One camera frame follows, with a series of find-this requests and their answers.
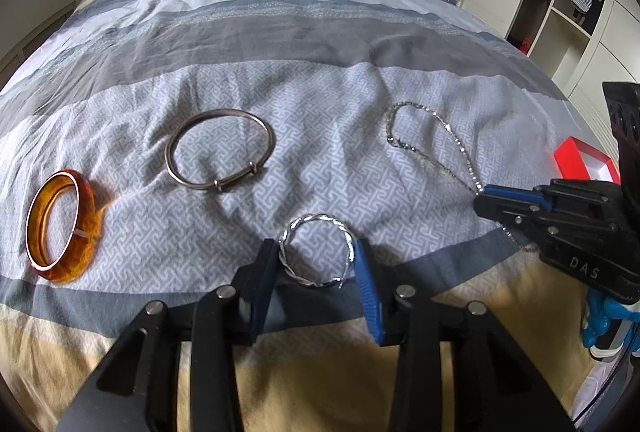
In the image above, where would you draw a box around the twisted silver bracelet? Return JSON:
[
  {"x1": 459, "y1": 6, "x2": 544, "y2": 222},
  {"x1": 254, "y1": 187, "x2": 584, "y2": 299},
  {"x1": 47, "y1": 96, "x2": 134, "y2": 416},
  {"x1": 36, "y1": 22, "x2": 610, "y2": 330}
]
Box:
[{"x1": 277, "y1": 213, "x2": 358, "y2": 289}]

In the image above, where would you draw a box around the silver chain necklace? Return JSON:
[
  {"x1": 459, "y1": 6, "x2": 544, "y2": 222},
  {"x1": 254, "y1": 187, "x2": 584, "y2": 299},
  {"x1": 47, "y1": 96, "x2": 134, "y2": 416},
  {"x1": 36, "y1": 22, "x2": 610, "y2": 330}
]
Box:
[{"x1": 385, "y1": 102, "x2": 541, "y2": 255}]

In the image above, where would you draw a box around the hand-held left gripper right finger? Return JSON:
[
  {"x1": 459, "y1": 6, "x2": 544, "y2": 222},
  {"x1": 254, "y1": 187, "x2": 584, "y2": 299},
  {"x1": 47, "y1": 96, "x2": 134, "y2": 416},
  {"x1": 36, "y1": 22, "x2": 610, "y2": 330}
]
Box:
[{"x1": 352, "y1": 237, "x2": 576, "y2": 432}]

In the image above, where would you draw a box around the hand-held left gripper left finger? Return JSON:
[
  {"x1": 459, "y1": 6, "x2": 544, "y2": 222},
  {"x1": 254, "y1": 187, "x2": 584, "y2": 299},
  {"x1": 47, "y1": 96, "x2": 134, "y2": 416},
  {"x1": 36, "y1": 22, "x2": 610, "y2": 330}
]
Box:
[{"x1": 55, "y1": 239, "x2": 278, "y2": 432}]

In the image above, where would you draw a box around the red jewelry box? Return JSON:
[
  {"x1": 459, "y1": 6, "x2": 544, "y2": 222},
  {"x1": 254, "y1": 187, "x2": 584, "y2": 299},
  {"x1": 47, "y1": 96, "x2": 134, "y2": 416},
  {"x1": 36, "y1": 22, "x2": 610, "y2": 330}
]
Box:
[{"x1": 554, "y1": 137, "x2": 623, "y2": 185}]

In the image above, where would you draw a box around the dark brown bangle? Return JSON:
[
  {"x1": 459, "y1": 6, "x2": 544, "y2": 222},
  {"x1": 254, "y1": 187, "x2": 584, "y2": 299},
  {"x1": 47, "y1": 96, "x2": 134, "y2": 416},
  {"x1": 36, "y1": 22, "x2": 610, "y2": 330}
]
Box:
[{"x1": 165, "y1": 110, "x2": 276, "y2": 191}]

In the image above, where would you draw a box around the person's right hand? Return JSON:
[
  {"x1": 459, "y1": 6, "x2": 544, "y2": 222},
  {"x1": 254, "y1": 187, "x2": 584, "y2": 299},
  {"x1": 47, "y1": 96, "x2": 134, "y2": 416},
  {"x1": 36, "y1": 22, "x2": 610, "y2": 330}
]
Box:
[{"x1": 580, "y1": 288, "x2": 615, "y2": 353}]

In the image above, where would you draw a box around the wooden bed with striped duvet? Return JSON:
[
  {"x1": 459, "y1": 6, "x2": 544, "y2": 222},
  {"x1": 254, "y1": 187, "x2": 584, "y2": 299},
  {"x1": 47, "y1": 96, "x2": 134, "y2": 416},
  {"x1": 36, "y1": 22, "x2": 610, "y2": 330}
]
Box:
[{"x1": 0, "y1": 0, "x2": 601, "y2": 432}]

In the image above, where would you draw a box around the amber bangle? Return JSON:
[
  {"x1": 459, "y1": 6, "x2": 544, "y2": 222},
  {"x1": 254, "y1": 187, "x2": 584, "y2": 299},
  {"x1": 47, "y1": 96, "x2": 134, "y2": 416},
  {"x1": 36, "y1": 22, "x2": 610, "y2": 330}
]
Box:
[{"x1": 25, "y1": 169, "x2": 104, "y2": 283}]

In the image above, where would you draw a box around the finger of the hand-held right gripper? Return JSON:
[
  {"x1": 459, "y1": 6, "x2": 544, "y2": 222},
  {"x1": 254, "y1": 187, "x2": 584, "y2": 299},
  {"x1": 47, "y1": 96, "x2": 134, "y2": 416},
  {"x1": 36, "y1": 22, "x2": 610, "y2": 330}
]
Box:
[
  {"x1": 474, "y1": 194, "x2": 551, "y2": 235},
  {"x1": 482, "y1": 179, "x2": 556, "y2": 209}
]

